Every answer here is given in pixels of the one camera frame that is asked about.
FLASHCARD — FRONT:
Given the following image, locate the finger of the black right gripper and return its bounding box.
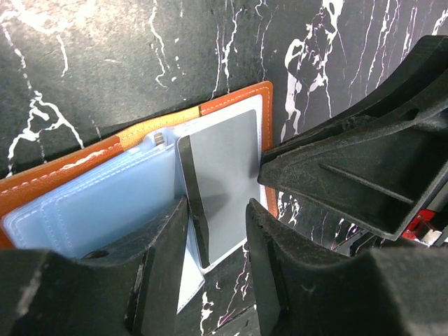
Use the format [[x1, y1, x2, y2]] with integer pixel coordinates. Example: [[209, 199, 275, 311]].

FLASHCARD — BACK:
[[258, 35, 447, 240]]

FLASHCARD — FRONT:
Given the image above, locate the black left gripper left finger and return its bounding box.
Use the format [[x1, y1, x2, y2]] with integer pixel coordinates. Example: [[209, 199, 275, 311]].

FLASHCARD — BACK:
[[1, 197, 188, 335]]

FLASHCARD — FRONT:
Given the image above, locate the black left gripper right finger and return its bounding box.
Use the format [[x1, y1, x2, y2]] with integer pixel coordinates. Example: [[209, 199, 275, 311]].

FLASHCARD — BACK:
[[246, 199, 447, 335]]

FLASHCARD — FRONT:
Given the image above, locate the dark card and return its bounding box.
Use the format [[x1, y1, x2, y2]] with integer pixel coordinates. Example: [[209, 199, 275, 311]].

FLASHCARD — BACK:
[[177, 109, 260, 268]]

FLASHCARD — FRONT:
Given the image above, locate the brown leather card holder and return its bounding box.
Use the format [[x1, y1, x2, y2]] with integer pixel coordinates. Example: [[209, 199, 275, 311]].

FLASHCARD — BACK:
[[0, 80, 279, 316]]

